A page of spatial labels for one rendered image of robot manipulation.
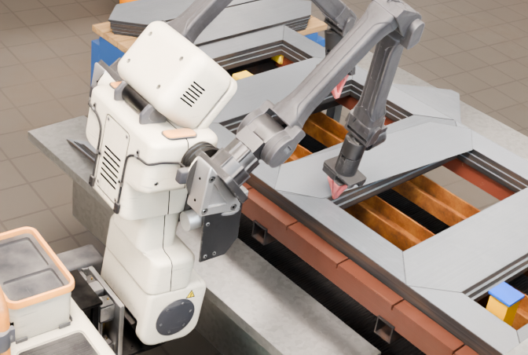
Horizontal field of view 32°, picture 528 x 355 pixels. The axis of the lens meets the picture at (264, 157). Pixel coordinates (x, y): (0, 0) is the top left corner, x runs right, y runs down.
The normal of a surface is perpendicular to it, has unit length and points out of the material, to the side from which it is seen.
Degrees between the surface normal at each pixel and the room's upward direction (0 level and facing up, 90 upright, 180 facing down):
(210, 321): 90
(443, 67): 0
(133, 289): 82
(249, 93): 0
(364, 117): 106
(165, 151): 90
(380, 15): 48
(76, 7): 0
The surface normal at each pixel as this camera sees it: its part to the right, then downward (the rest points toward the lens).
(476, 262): 0.11, -0.84
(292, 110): -0.27, -0.25
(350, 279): -0.74, 0.28
